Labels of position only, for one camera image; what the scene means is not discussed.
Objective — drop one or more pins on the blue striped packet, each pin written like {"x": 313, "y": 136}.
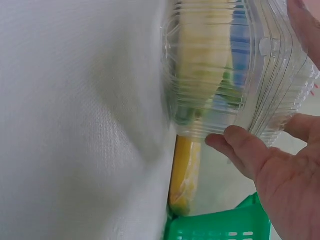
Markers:
{"x": 241, "y": 50}

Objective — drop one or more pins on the green plastic basket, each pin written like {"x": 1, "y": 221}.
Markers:
{"x": 212, "y": 225}

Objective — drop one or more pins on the clear plastic clamshell container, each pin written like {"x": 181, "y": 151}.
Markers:
{"x": 265, "y": 82}

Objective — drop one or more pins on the pale yellow corn cob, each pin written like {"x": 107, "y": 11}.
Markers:
{"x": 200, "y": 57}

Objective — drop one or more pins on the person's right hand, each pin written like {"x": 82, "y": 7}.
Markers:
{"x": 292, "y": 190}

